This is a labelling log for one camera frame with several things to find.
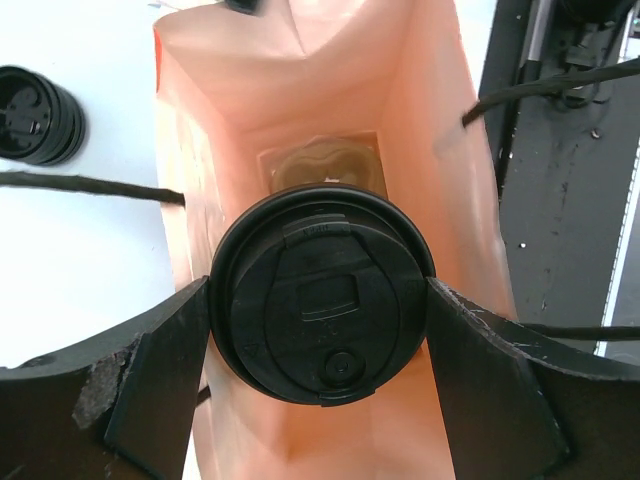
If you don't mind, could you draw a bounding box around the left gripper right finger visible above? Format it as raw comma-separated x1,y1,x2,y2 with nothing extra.
426,279,639,479

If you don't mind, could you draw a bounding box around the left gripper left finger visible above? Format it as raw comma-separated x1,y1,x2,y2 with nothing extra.
1,279,209,479

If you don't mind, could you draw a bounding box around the black coffee cup lid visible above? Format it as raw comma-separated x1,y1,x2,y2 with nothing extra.
209,184,435,406

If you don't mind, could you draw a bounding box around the stack of black lids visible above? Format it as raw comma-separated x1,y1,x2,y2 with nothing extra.
1,66,87,167

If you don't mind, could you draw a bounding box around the single pulp cup carrier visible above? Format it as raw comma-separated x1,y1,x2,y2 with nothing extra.
270,139,387,197

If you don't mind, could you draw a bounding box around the orange paper bag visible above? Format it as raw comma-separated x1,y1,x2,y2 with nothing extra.
0,0,640,480

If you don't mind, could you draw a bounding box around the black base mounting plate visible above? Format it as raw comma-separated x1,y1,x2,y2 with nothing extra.
479,1,639,329

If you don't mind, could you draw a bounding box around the white cable duct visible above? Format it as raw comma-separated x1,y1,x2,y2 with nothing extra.
600,145,639,329

